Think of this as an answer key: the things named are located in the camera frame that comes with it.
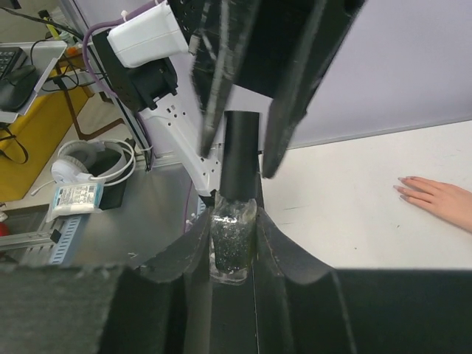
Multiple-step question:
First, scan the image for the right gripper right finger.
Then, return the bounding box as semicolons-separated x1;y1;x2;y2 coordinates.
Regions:
253;210;471;353

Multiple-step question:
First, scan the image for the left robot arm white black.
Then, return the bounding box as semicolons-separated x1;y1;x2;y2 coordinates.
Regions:
87;1;364;205

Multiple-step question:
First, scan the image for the yellow box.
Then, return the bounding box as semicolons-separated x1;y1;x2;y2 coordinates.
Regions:
0;86;88;202

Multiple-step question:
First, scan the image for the tissue pack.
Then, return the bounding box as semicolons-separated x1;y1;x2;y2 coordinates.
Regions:
46;182;104;223

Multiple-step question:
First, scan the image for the black nail polish cap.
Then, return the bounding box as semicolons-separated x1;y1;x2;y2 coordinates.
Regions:
220;111;260;202

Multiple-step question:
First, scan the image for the grey keyboard tray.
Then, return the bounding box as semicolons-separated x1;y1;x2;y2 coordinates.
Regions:
1;41;67;124

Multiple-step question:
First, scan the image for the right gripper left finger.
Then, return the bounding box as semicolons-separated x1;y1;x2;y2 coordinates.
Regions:
1;210;211;353

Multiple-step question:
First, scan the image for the mannequin hand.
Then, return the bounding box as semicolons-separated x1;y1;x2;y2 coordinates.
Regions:
394;176;471;233

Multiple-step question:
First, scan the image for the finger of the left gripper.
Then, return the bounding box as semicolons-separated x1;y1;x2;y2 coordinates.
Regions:
236;0;364;178
192;1;258;155

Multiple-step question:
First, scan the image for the glitter nail polish bottle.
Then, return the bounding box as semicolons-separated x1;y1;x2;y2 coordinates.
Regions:
209;196;257;285

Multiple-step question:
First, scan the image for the black computer mouse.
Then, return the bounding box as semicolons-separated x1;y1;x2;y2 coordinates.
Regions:
1;65;39;112

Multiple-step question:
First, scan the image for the black keyboard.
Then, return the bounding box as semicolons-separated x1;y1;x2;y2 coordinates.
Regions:
0;47;27;79

